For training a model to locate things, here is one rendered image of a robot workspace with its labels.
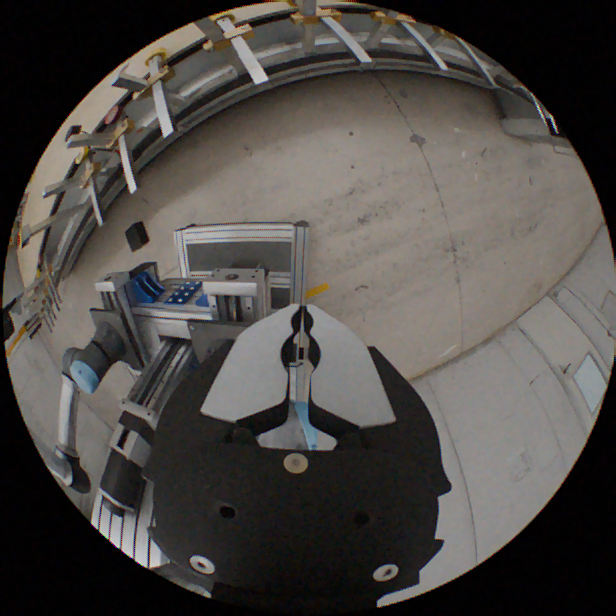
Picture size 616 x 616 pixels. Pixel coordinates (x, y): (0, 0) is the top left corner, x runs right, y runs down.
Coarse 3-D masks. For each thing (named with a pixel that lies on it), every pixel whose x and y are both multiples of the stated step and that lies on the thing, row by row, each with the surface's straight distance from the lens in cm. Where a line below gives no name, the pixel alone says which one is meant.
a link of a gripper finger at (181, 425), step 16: (224, 352) 9; (208, 368) 9; (192, 384) 8; (208, 384) 8; (176, 400) 8; (192, 400) 8; (160, 416) 8; (176, 416) 8; (192, 416) 7; (208, 416) 8; (160, 432) 8; (176, 432) 7; (192, 432) 7; (208, 432) 7; (224, 432) 7; (160, 448) 7; (176, 448) 7; (160, 464) 7
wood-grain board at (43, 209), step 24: (336, 0) 105; (192, 24) 111; (240, 24) 94; (144, 48) 124; (168, 48) 103; (144, 72) 101; (96, 96) 133; (120, 96) 104; (72, 120) 154; (96, 120) 114; (48, 168) 175; (24, 216) 267; (48, 216) 158; (24, 264) 292
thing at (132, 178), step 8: (120, 120) 100; (120, 136) 94; (120, 144) 92; (128, 144) 91; (128, 152) 88; (128, 160) 85; (128, 168) 84; (128, 176) 84; (136, 176) 83; (128, 184) 83; (136, 184) 81; (136, 192) 83
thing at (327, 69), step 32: (224, 32) 99; (256, 32) 105; (288, 32) 111; (320, 32) 117; (192, 64) 108; (352, 64) 161; (384, 64) 170; (416, 64) 184; (128, 96) 109; (192, 128) 170; (96, 160) 141; (64, 192) 151; (64, 224) 191; (96, 224) 251
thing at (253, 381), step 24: (288, 312) 11; (240, 336) 10; (264, 336) 10; (288, 336) 10; (240, 360) 9; (264, 360) 9; (288, 360) 10; (216, 384) 8; (240, 384) 8; (264, 384) 8; (288, 384) 8; (216, 408) 7; (240, 408) 7; (264, 408) 7; (288, 408) 9; (264, 432) 8
